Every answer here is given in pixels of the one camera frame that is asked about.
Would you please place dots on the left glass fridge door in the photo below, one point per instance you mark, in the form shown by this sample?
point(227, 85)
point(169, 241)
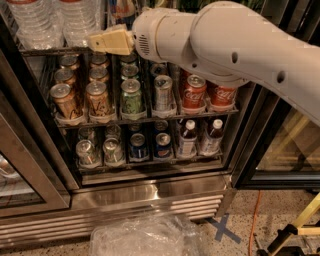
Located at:
point(28, 182)

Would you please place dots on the pepsi can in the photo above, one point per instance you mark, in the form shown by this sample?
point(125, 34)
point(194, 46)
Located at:
point(162, 145)
point(138, 148)

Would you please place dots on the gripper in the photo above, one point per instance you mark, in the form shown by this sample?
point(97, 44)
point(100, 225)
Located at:
point(144, 32)

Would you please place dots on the right dark drink bottle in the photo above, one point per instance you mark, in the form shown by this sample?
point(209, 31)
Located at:
point(210, 143)

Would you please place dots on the blue tape cross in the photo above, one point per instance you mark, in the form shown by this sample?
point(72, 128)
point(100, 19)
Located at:
point(222, 229)

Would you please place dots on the front silver slim can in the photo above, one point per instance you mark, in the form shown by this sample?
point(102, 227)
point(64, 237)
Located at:
point(163, 92)

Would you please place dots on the middle silver slim can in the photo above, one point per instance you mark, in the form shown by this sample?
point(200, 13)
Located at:
point(157, 69)

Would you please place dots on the clear water bottle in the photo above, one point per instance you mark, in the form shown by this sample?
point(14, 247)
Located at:
point(81, 18)
point(39, 27)

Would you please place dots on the stainless steel fridge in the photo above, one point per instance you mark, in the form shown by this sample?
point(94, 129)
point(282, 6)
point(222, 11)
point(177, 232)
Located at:
point(197, 187)

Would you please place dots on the back left gold can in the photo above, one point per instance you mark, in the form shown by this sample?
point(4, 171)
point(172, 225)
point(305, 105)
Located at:
point(69, 61)

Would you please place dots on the dark drink bottle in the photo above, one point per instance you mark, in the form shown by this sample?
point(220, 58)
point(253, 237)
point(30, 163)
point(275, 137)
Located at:
point(210, 143)
point(187, 138)

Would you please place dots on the left dark drink bottle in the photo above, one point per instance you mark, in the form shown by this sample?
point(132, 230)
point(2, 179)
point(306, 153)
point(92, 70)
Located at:
point(187, 138)

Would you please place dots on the left clear water bottle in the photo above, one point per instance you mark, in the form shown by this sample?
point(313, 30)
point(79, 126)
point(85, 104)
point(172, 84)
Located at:
point(39, 27)

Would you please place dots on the gold can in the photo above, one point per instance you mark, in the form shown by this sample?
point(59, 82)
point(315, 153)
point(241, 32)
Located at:
point(66, 76)
point(100, 74)
point(99, 60)
point(69, 61)
point(66, 100)
point(98, 99)

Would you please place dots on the right clear water bottle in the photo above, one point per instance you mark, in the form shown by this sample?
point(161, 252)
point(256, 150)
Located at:
point(81, 18)

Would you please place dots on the bottom left silver can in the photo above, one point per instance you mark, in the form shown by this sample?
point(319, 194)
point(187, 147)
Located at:
point(86, 152)

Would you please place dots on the clear plastic bag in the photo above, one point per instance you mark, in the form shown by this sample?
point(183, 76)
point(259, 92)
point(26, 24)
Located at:
point(151, 235)

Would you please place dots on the front right coca-cola can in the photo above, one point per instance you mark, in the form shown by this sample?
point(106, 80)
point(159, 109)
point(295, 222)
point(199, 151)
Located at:
point(221, 96)

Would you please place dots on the front green can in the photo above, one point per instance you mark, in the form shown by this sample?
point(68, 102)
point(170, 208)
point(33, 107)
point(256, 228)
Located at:
point(131, 96)

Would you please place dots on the middle green can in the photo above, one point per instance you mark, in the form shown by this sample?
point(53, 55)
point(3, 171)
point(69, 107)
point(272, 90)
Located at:
point(129, 72)

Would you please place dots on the green can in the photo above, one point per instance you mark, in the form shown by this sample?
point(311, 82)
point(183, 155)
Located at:
point(128, 59)
point(129, 72)
point(131, 96)

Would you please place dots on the front left coca-cola can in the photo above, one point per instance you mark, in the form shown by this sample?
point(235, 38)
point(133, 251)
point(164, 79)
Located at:
point(194, 90)

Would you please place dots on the right open glass door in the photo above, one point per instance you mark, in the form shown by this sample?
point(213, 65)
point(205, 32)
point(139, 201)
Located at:
point(279, 147)

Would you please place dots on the middle left gold can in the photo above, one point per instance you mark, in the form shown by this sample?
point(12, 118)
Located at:
point(66, 76)

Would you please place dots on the front left gold can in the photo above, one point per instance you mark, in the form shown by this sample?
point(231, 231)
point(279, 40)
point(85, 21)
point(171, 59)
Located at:
point(66, 100)

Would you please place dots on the bottom left pepsi can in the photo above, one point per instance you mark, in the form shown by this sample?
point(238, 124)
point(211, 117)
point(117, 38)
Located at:
point(138, 148)

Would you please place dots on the yellow black stand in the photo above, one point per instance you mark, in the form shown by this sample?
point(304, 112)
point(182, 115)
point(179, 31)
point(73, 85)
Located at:
point(298, 227)

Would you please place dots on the blue silver redbull can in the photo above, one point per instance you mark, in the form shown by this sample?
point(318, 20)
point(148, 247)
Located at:
point(121, 12)

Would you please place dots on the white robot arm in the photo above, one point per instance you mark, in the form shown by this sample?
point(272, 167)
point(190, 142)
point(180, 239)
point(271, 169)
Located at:
point(225, 43)

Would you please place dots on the back green can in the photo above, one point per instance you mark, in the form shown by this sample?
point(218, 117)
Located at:
point(128, 59)

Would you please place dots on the bottom right pepsi can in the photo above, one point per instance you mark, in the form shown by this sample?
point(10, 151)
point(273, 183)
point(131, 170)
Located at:
point(162, 145)

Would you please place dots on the silver slim can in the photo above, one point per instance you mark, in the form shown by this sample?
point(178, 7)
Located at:
point(157, 69)
point(163, 92)

